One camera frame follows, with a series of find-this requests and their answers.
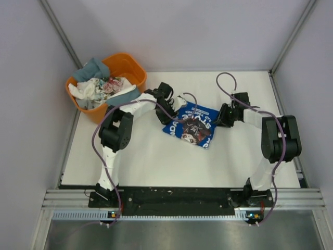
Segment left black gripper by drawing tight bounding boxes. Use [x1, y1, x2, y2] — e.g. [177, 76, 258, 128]
[156, 100, 179, 126]

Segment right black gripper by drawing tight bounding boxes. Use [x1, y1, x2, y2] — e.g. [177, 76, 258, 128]
[212, 104, 237, 128]

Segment blue t shirt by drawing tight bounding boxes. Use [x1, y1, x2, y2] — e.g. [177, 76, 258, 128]
[162, 102, 219, 149]

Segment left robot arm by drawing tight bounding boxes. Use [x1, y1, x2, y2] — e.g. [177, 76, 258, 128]
[92, 82, 187, 207]

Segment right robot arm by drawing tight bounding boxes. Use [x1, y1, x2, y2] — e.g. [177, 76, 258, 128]
[214, 92, 302, 207]

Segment orange plastic laundry basket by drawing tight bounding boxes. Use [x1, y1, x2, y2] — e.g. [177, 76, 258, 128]
[65, 53, 148, 125]

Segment grey-blue t shirt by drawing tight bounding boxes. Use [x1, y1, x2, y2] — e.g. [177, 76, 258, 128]
[72, 57, 145, 118]

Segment white t shirt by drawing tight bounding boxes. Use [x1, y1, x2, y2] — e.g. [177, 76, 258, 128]
[68, 80, 95, 100]

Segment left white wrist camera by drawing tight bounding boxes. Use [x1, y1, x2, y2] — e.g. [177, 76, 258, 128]
[172, 96, 187, 111]

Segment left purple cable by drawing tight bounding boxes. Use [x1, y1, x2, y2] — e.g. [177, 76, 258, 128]
[92, 91, 198, 226]

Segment purple cable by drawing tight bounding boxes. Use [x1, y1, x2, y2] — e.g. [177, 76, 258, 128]
[92, 91, 198, 226]
[216, 72, 287, 226]

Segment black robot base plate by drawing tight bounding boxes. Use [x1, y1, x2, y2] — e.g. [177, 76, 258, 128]
[88, 185, 267, 216]

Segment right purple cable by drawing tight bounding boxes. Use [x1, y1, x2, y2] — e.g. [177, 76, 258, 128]
[216, 72, 287, 226]

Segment left aluminium frame post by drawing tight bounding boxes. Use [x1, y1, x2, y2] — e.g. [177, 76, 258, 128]
[38, 0, 83, 69]

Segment aluminium frame post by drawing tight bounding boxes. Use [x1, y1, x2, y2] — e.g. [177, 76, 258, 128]
[269, 0, 319, 75]
[38, 0, 83, 69]

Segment right aluminium frame post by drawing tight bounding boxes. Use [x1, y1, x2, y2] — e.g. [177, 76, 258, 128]
[269, 0, 319, 75]

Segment grey slotted cable duct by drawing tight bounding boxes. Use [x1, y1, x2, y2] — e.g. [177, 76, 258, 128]
[52, 210, 260, 222]

